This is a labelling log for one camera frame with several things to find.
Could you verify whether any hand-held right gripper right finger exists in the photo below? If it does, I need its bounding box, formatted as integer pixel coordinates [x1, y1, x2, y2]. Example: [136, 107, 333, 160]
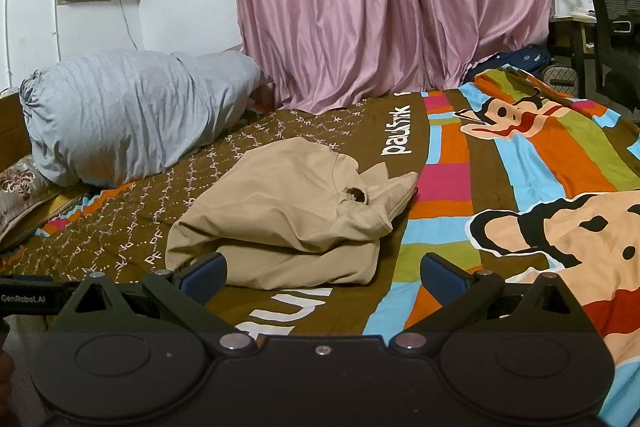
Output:
[390, 253, 596, 350]

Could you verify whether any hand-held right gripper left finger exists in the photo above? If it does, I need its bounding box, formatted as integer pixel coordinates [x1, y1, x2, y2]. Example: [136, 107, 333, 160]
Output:
[55, 252, 258, 350]

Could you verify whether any beige hooded jacket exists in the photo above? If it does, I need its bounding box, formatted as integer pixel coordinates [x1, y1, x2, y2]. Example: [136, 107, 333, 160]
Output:
[164, 138, 420, 292]

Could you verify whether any floral patterned pillow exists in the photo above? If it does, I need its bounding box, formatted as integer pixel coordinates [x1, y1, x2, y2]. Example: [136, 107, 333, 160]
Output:
[0, 156, 63, 250]

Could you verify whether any colourful printed blanket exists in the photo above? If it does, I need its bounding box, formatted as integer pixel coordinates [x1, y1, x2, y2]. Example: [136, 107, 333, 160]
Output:
[0, 67, 640, 414]

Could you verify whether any wooden headboard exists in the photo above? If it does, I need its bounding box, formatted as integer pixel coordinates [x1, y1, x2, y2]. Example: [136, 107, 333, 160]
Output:
[0, 93, 31, 172]

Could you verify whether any grey bedding bundle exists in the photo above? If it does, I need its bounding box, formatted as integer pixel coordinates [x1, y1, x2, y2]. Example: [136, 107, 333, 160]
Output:
[19, 48, 266, 188]

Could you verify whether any dark blue bag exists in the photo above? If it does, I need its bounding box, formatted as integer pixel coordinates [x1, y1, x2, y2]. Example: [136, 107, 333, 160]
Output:
[467, 46, 551, 80]

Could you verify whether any wooden desk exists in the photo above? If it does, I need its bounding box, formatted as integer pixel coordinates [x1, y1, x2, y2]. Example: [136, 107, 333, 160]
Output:
[549, 14, 598, 98]

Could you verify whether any pink curtain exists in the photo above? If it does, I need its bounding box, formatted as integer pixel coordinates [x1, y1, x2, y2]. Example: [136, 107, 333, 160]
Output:
[227, 0, 556, 115]

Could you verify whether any white wall cable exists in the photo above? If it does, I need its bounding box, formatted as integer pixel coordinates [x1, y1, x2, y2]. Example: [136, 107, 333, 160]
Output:
[2, 0, 63, 90]

